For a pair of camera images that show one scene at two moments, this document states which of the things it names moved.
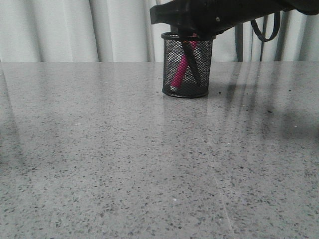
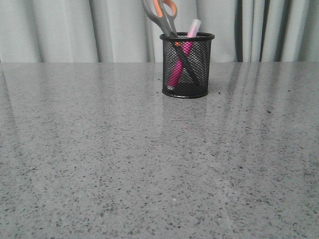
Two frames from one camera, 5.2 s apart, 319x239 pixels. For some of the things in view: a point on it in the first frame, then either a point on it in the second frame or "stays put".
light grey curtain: (120, 31) stays put
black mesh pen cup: (187, 65) stays put
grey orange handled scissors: (190, 57) to (156, 10)
